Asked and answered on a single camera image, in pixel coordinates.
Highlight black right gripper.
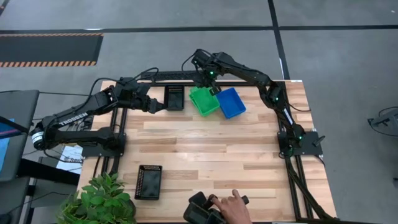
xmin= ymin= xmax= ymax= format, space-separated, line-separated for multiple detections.
xmin=196 ymin=66 xmax=223 ymax=96

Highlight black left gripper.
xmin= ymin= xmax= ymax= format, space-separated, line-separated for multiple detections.
xmin=136 ymin=93 xmax=169 ymax=114

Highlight green plastic basket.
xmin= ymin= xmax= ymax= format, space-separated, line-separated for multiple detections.
xmin=192 ymin=87 xmax=221 ymax=118
xmin=188 ymin=86 xmax=203 ymax=108

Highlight black plastic basket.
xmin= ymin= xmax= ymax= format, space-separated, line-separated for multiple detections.
xmin=134 ymin=164 xmax=163 ymax=201
xmin=164 ymin=84 xmax=185 ymax=111

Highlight large blue plastic basket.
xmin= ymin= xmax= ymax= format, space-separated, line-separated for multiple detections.
xmin=215 ymin=87 xmax=247 ymax=119

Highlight black perforated panel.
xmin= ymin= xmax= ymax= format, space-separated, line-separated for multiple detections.
xmin=140 ymin=70 xmax=200 ymax=82

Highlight white printed paper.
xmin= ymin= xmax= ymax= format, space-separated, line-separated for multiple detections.
xmin=55 ymin=144 xmax=85 ymax=175

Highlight green potted plant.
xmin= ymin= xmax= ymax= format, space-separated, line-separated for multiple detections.
xmin=55 ymin=172 xmax=138 ymax=224

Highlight black handheld device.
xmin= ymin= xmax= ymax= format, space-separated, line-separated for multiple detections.
xmin=182 ymin=190 xmax=250 ymax=224

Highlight person's hand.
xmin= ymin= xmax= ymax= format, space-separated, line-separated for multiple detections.
xmin=211 ymin=189 xmax=252 ymax=224

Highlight black hazard-striped floor mat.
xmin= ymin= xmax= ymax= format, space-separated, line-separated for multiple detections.
xmin=0 ymin=32 xmax=104 ymax=68

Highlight black furniture crossbar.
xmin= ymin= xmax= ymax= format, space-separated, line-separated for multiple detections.
xmin=17 ymin=158 xmax=81 ymax=187

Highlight blue sheet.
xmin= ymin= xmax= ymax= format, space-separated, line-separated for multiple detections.
xmin=0 ymin=117 xmax=16 ymax=174

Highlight black floor stand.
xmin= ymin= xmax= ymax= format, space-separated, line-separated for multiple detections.
xmin=367 ymin=106 xmax=398 ymax=138

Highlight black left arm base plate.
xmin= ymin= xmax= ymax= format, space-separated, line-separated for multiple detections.
xmin=81 ymin=132 xmax=127 ymax=158

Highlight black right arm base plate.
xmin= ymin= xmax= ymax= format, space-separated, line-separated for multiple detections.
xmin=277 ymin=130 xmax=326 ymax=157

